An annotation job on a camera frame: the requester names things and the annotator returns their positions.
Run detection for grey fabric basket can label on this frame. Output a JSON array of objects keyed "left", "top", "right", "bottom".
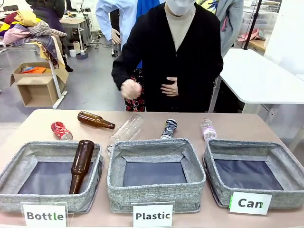
[{"left": 202, "top": 139, "right": 304, "bottom": 211}]

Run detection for person's right hand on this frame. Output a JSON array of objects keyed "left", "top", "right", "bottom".
[{"left": 120, "top": 79, "right": 143, "bottom": 100}]

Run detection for person's right forearm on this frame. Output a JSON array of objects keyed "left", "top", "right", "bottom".
[{"left": 111, "top": 58, "right": 135, "bottom": 91}]

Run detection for white Bottle sign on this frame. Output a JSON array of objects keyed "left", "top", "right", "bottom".
[{"left": 20, "top": 202, "right": 68, "bottom": 228}]

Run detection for grey fabric basket plastic label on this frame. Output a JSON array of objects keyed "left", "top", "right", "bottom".
[{"left": 106, "top": 138, "right": 207, "bottom": 214}]

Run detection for clear plastic bottle pink label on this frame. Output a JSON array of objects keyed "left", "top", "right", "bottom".
[{"left": 200, "top": 118, "right": 218, "bottom": 141}]

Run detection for pink cloth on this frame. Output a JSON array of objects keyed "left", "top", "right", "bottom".
[{"left": 238, "top": 28, "right": 265, "bottom": 42}]

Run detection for black pole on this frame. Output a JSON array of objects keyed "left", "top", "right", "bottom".
[{"left": 243, "top": 0, "right": 263, "bottom": 50}]

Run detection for wooden background desk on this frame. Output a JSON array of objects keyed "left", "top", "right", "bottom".
[{"left": 59, "top": 17, "right": 87, "bottom": 50}]

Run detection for blue scarf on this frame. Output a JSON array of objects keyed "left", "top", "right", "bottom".
[{"left": 135, "top": 0, "right": 165, "bottom": 17}]

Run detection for open cardboard box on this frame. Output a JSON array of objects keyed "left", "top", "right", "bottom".
[{"left": 9, "top": 62, "right": 69, "bottom": 107}]

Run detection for grey hooded garment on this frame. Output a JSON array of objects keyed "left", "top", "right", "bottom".
[{"left": 215, "top": 0, "right": 245, "bottom": 58}]

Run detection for grey fabric basket bottle label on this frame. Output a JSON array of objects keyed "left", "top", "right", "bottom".
[{"left": 0, "top": 140, "right": 105, "bottom": 214}]

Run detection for white rounded table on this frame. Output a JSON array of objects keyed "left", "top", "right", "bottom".
[{"left": 209, "top": 48, "right": 304, "bottom": 114}]

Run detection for crushed dark blue can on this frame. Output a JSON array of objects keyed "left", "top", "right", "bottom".
[{"left": 160, "top": 119, "right": 178, "bottom": 140}]

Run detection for mannequin in light blue shirt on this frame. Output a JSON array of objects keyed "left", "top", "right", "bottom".
[{"left": 95, "top": 0, "right": 167, "bottom": 50}]

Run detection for person's left hand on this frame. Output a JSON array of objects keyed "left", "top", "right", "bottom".
[{"left": 160, "top": 76, "right": 179, "bottom": 97}]

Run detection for white Can sign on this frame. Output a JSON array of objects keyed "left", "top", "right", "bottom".
[{"left": 228, "top": 191, "right": 273, "bottom": 216}]

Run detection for pile of colourful clothes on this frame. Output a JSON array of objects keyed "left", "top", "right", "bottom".
[{"left": 0, "top": 9, "right": 67, "bottom": 68}]

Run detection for background person in dark jacket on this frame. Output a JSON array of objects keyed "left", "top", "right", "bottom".
[{"left": 25, "top": 0, "right": 74, "bottom": 73}]

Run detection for person in black cardigan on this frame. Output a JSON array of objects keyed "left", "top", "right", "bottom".
[{"left": 111, "top": 0, "right": 224, "bottom": 113}]

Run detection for black red floral trousers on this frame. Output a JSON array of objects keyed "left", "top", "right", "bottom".
[{"left": 124, "top": 68, "right": 146, "bottom": 112}]

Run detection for clear plastic cup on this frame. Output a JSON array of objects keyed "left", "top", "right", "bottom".
[{"left": 109, "top": 114, "right": 144, "bottom": 143}]

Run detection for white face mask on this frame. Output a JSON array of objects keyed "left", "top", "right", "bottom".
[{"left": 165, "top": 0, "right": 199, "bottom": 16}]

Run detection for person's left forearm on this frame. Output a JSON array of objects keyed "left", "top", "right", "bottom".
[{"left": 176, "top": 68, "right": 224, "bottom": 97}]

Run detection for brown glass bottle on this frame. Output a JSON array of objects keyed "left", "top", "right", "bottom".
[
  {"left": 77, "top": 111, "right": 116, "bottom": 130},
  {"left": 69, "top": 140, "right": 95, "bottom": 195}
]

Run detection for crushed red can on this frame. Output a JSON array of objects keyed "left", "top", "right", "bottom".
[{"left": 50, "top": 121, "right": 74, "bottom": 141}]

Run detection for white Plastic sign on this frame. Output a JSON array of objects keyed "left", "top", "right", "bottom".
[{"left": 131, "top": 201, "right": 175, "bottom": 228}]

